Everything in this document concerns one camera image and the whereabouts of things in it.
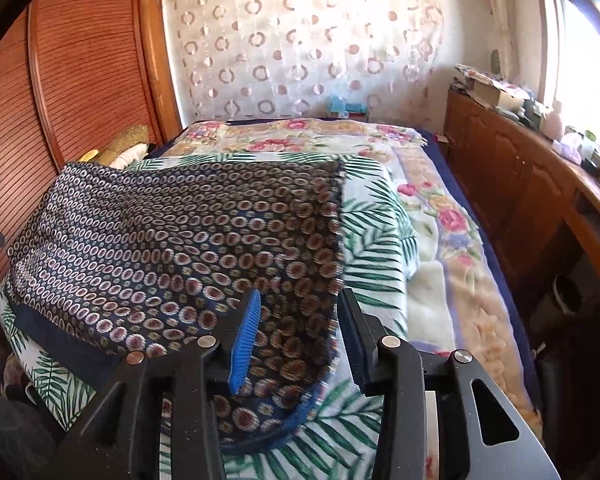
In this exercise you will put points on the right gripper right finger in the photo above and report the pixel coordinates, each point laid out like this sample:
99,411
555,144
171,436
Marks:
447,405

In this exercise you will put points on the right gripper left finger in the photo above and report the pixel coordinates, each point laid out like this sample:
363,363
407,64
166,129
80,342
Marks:
117,436

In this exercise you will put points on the navy patterned silk garment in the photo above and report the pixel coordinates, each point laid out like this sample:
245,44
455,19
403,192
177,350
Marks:
116,261

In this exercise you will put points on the floral bed blanket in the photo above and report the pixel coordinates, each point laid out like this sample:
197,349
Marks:
455,239

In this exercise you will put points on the palm leaf print blanket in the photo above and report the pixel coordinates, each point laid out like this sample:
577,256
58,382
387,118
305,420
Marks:
337,441

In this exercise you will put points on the yellow Pikachu plush toy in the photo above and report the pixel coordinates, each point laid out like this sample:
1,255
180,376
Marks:
91,154

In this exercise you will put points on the gold patterned pillow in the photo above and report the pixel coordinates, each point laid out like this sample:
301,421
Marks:
129,146

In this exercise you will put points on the wooden louvered wardrobe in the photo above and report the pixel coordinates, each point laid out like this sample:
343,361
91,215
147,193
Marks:
72,76

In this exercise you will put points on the long wooden cabinet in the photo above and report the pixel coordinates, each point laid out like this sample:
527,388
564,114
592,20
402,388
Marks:
540,212

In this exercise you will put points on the blue item behind bed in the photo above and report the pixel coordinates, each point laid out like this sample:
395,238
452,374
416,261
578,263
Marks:
339,107

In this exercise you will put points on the cardboard box on cabinet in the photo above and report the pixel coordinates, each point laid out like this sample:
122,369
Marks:
500,95

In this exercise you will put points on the small round fan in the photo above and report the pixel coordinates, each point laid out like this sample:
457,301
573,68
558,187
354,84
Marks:
495,63

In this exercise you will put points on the sheer circle pattern curtain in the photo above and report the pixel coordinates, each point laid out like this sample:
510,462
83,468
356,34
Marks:
251,59

